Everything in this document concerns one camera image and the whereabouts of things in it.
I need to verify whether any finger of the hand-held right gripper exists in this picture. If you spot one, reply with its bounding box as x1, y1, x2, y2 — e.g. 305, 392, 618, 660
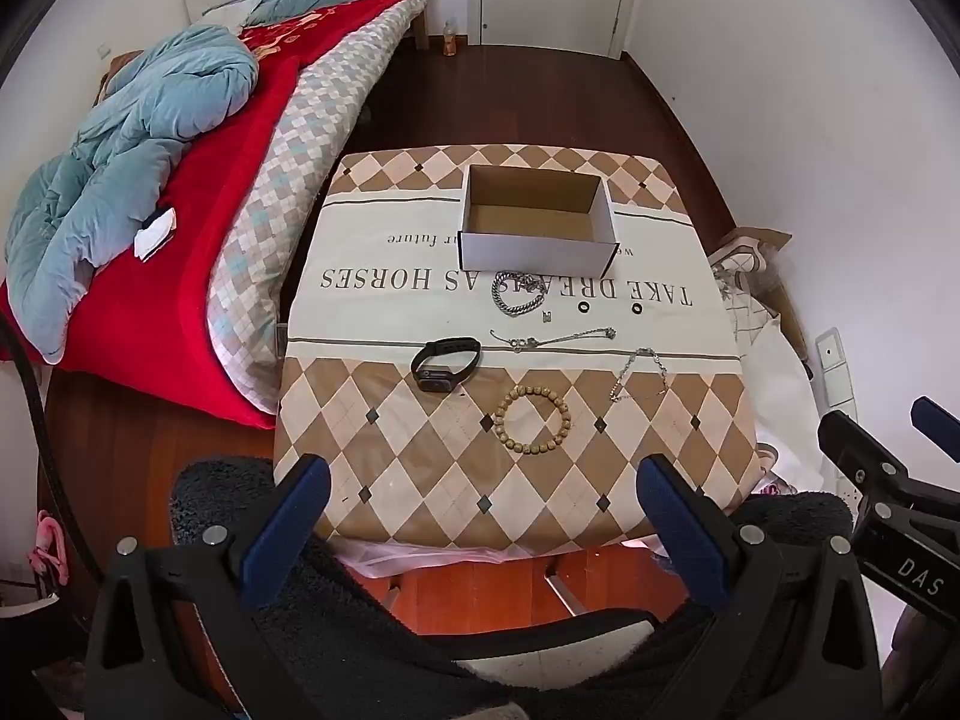
910, 394, 960, 463
817, 409, 913, 500

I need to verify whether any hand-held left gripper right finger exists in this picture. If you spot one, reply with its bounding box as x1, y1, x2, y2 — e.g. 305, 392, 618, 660
636, 454, 884, 720

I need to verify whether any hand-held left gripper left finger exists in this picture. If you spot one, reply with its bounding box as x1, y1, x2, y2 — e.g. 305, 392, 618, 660
82, 454, 338, 720

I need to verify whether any silver link bracelet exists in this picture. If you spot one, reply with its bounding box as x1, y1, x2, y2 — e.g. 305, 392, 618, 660
608, 346, 671, 403

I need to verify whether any wooden bead bracelet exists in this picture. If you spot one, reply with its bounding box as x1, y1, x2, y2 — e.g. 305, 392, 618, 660
493, 385, 572, 456

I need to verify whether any black smart watch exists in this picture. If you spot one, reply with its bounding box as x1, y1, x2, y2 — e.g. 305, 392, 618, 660
410, 337, 482, 394

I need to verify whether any thin silver chain necklace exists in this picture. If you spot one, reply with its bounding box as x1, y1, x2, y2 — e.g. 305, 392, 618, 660
490, 326, 618, 353

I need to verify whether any thick silver chain bracelet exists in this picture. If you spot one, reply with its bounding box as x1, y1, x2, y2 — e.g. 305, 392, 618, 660
490, 270, 547, 318

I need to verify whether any white cardboard box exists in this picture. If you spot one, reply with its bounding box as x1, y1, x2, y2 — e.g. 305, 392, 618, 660
457, 163, 620, 280

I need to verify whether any white checked bag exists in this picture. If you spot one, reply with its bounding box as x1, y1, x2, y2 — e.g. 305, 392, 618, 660
709, 253, 827, 500

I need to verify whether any metal table leg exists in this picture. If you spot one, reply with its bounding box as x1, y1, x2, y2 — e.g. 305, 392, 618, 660
544, 559, 595, 620

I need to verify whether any clear plastic sheet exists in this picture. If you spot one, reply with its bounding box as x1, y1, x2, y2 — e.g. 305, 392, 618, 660
336, 536, 518, 580

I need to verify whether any checkered printed tablecloth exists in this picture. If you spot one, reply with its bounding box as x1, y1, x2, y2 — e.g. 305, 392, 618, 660
272, 142, 757, 550

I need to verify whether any pink item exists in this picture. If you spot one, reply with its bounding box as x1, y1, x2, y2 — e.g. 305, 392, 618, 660
27, 508, 72, 587

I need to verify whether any red blanket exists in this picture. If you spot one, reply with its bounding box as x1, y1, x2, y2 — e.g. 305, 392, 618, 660
0, 4, 412, 431

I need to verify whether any checkered quilt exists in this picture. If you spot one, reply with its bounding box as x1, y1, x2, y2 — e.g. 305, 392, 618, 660
205, 0, 431, 415

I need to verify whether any blue comforter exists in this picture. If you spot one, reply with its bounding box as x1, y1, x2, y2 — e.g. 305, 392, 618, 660
4, 22, 260, 365

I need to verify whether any white pillow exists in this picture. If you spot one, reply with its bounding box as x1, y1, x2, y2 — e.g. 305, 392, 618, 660
201, 0, 265, 29

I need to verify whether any white wall socket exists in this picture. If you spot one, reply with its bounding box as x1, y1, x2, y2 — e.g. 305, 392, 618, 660
815, 327, 857, 415

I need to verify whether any black cable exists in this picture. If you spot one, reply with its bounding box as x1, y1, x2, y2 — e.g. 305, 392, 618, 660
0, 311, 106, 586

